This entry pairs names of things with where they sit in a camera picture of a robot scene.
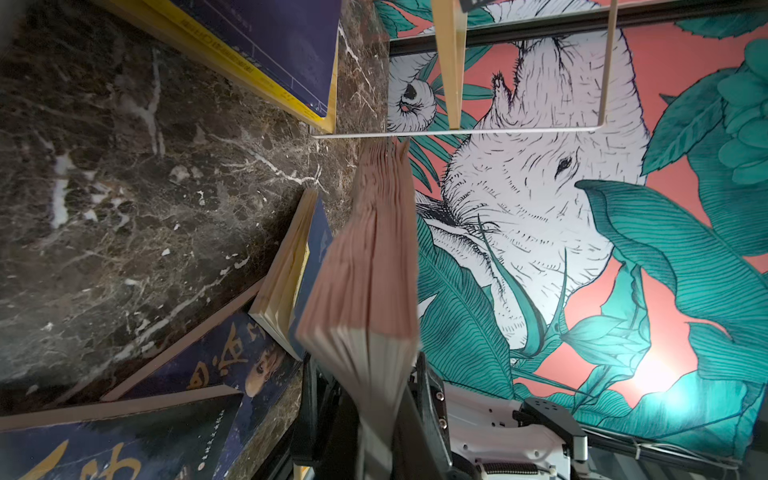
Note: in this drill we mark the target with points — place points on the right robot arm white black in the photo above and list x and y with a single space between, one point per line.
489 438

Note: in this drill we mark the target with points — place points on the navy book yellow label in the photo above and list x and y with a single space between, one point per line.
293 42
361 321

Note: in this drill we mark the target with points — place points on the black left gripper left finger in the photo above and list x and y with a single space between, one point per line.
325 435

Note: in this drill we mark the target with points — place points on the right black frame post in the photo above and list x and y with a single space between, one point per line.
628 15

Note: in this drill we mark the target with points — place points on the illustrated magazine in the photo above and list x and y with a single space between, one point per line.
228 348
171 436

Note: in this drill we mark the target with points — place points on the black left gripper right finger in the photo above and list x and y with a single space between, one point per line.
421 445

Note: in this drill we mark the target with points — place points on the yellow book on shelf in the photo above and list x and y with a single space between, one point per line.
261 81

